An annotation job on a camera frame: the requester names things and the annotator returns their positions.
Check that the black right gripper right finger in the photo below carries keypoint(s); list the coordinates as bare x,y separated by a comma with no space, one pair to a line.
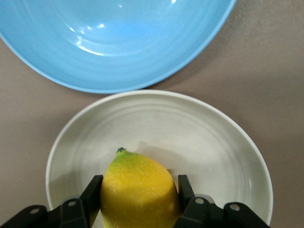
202,213

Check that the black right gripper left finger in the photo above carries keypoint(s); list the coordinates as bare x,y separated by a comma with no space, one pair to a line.
71,213

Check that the yellow lemon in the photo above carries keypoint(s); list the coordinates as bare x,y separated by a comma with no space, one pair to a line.
140,190

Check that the beige round plate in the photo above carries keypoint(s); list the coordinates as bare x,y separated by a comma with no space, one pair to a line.
202,147

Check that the blue round plate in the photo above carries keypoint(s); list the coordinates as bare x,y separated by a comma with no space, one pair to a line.
118,47

